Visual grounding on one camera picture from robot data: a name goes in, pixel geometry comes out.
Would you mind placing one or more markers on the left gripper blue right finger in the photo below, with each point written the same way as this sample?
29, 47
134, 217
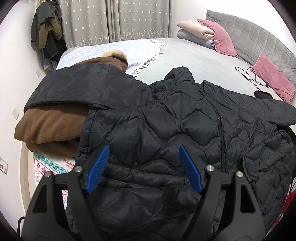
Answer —
191, 170

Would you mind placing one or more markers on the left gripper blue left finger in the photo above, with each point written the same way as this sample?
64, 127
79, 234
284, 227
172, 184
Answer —
95, 166

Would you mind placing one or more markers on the black quilted puffer jacket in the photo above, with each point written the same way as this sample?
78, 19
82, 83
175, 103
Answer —
144, 187

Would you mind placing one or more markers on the folded brown fleece coat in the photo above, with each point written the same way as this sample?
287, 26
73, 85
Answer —
57, 128

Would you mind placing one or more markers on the patterned pink green bedspread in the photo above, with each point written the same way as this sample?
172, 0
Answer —
43, 163

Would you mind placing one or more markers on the folded black garment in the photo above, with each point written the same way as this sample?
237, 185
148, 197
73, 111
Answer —
94, 84

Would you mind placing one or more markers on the grey bed sheet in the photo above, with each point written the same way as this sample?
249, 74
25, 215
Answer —
204, 64

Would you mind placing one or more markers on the pink pillow lower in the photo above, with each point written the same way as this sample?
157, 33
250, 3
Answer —
274, 78

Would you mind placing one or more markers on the pink pillow near headboard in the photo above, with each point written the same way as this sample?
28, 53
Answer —
222, 41

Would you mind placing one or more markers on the grey star-patterned curtain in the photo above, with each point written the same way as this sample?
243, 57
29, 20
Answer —
91, 22

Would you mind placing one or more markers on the folded grey-blue blanket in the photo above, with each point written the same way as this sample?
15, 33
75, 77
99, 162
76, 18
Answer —
183, 34

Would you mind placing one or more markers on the grey quilted headboard cushion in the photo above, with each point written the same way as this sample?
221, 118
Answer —
250, 40

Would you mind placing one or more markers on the folded beige blanket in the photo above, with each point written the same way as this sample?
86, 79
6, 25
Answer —
197, 29

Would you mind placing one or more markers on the white wall socket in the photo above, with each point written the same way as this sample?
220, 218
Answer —
15, 113

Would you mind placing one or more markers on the white wall switch plate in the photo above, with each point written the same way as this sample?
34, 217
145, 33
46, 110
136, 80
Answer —
3, 166

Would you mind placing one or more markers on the small white wall outlet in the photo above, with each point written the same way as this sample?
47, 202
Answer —
38, 73

